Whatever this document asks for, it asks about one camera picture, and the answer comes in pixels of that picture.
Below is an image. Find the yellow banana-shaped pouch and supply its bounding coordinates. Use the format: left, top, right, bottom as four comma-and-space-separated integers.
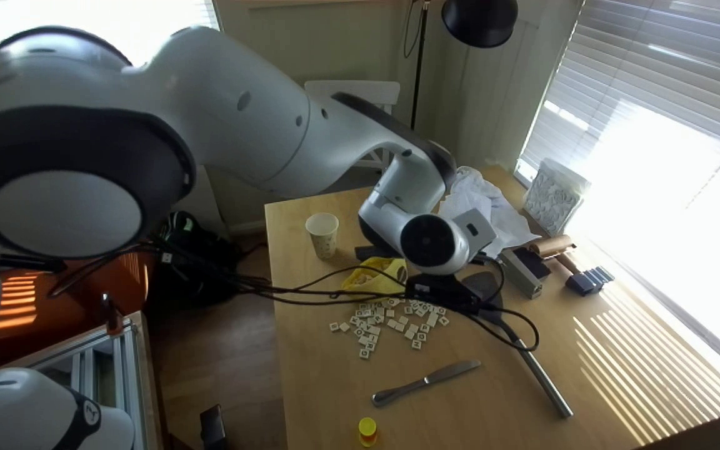
338, 256, 413, 296

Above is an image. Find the white wooden chair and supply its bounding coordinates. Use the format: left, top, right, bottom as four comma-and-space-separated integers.
302, 77, 403, 116

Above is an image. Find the speckled paper cup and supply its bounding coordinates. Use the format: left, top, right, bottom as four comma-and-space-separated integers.
302, 211, 342, 262

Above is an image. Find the small black floor object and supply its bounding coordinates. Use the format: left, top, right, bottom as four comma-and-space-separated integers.
197, 406, 231, 450

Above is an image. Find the black spatula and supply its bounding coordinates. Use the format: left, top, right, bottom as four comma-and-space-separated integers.
462, 267, 577, 424

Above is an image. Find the white window blind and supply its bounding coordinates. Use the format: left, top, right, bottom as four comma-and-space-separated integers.
512, 0, 720, 395

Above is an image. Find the metal butter knife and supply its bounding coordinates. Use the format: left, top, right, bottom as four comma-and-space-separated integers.
370, 357, 485, 410

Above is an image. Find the pile of letter tiles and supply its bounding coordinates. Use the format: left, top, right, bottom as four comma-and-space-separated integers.
327, 297, 455, 364

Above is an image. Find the crumpled white cloth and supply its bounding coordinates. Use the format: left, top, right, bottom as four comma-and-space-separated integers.
437, 162, 542, 259

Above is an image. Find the black bag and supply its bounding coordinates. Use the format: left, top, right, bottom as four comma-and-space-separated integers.
156, 207, 245, 309

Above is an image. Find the small yellow cap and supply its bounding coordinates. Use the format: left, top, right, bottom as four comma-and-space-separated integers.
356, 416, 382, 449

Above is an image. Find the patterned tissue box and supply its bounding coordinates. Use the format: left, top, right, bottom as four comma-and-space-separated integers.
521, 159, 592, 237

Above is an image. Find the black cable bundle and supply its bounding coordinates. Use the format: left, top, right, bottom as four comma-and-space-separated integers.
45, 241, 542, 357

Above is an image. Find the black lamp shade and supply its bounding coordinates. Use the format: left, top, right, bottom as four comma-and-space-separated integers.
440, 0, 521, 51

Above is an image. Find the small dark box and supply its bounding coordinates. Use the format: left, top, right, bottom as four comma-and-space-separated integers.
495, 245, 555, 300

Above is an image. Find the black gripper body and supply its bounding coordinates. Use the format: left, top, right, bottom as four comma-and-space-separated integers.
406, 272, 483, 319

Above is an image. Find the small black remote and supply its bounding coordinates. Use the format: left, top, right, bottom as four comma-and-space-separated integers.
566, 262, 617, 297

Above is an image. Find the white metal rack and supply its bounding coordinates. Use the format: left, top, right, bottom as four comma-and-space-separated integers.
7, 310, 162, 450

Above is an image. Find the orange sofa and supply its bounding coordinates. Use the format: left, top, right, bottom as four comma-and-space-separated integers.
0, 247, 157, 370

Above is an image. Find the wooden handled brush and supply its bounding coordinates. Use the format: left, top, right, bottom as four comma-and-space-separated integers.
530, 232, 585, 277

